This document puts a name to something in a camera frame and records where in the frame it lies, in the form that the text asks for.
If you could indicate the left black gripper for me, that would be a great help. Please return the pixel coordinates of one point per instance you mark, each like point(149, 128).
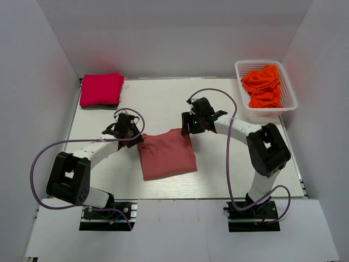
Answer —
point(135, 141)

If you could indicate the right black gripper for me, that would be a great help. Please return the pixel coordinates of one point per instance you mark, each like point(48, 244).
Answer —
point(187, 119)

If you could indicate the salmon pink t-shirt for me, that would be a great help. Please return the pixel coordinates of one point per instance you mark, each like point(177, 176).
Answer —
point(166, 155)

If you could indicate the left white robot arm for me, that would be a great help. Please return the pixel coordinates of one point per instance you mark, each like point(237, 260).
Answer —
point(70, 178)

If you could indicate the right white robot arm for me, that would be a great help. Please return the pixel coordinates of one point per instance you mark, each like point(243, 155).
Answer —
point(267, 149)

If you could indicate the folded magenta t-shirt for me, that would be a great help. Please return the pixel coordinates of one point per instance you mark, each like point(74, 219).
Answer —
point(102, 89)

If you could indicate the orange crumpled t-shirt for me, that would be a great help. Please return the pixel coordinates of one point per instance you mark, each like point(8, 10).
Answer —
point(263, 87)

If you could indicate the white plastic mesh basket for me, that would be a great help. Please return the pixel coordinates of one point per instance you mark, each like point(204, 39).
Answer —
point(288, 100)

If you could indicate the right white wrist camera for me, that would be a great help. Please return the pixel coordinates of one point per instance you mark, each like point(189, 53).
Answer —
point(192, 110)

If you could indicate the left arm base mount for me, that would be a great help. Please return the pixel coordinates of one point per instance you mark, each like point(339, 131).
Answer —
point(121, 217)

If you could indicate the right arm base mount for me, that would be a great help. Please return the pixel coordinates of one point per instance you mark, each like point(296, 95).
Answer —
point(252, 220)

